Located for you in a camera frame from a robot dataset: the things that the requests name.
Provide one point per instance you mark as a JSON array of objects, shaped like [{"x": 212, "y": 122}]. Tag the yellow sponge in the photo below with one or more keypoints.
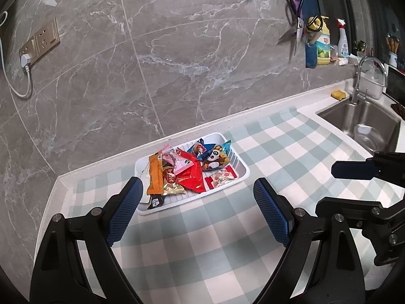
[{"x": 339, "y": 95}]

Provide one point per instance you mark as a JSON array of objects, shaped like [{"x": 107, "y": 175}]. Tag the blue snack packet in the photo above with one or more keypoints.
[{"x": 202, "y": 148}]

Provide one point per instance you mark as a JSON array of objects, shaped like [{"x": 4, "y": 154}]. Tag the pink snack packet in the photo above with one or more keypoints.
[{"x": 183, "y": 164}]

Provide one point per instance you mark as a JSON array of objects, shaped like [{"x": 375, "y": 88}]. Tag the blue cup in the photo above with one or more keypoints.
[{"x": 311, "y": 55}]

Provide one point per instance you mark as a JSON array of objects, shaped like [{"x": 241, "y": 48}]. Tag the white spray bottle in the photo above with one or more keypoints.
[{"x": 343, "y": 44}]

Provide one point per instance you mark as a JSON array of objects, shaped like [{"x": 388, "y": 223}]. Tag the red white patterned packet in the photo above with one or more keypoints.
[{"x": 169, "y": 177}]

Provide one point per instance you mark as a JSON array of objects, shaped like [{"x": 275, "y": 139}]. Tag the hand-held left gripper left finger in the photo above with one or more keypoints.
[{"x": 125, "y": 209}]

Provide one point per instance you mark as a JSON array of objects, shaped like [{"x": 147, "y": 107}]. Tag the orange snack packet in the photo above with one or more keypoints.
[{"x": 155, "y": 177}]

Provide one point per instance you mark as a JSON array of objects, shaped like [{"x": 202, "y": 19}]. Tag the steel faucet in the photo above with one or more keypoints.
[{"x": 359, "y": 82}]

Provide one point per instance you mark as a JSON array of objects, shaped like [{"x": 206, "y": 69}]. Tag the blue panda print packet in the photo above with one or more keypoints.
[{"x": 215, "y": 158}]

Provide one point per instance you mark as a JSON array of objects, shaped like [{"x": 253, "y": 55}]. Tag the white plastic container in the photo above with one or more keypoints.
[{"x": 373, "y": 85}]

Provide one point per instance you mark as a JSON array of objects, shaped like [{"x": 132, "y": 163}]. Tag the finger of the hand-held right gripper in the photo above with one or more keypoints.
[
  {"x": 352, "y": 170},
  {"x": 357, "y": 209}
]

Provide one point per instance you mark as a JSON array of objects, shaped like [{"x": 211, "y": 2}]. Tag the red snack packet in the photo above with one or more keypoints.
[{"x": 193, "y": 177}]

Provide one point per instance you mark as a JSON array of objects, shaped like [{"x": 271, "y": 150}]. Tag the green white checked tablecloth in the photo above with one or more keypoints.
[{"x": 205, "y": 243}]

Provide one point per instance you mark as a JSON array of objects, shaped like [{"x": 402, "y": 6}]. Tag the small gold candy packet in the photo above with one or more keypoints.
[{"x": 174, "y": 190}]

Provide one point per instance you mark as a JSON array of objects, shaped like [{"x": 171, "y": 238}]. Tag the steel sink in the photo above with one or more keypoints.
[{"x": 348, "y": 117}]

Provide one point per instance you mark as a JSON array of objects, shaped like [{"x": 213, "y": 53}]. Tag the white power plug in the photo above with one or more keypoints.
[{"x": 26, "y": 60}]

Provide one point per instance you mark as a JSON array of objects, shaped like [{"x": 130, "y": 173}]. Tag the red fruit print packet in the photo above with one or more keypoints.
[{"x": 221, "y": 177}]

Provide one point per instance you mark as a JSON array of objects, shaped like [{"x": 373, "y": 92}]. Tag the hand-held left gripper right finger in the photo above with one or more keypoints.
[{"x": 272, "y": 212}]

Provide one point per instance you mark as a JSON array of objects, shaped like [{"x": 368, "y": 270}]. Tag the black snack packet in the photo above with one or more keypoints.
[{"x": 155, "y": 202}]

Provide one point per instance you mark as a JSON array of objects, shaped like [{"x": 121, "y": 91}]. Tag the blue white utensil holder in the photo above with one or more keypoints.
[{"x": 393, "y": 58}]

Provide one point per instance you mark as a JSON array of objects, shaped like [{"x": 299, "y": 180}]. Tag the gold wall socket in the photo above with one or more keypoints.
[{"x": 44, "y": 39}]

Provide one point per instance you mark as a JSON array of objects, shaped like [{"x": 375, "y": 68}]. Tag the yellow dish soap bottle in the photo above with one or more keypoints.
[{"x": 323, "y": 50}]

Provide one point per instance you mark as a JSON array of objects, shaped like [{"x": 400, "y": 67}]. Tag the glass bowl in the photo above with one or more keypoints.
[{"x": 368, "y": 137}]

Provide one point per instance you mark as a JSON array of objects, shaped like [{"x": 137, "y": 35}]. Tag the white plastic tray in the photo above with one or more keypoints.
[{"x": 234, "y": 167}]

